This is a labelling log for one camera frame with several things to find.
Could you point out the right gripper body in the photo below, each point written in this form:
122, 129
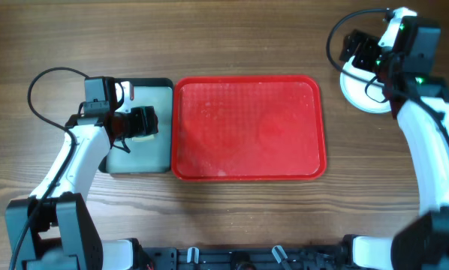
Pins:
356, 49

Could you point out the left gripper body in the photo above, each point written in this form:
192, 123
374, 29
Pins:
149, 121

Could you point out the green yellow sponge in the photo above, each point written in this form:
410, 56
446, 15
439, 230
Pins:
141, 139

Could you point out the white plate with stain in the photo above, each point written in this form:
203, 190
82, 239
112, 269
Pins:
370, 100

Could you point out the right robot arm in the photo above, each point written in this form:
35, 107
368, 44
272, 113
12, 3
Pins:
420, 104

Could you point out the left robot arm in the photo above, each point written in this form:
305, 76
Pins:
53, 229

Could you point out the black water tray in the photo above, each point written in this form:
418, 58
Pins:
151, 156

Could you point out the red plastic tray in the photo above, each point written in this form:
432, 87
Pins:
248, 128

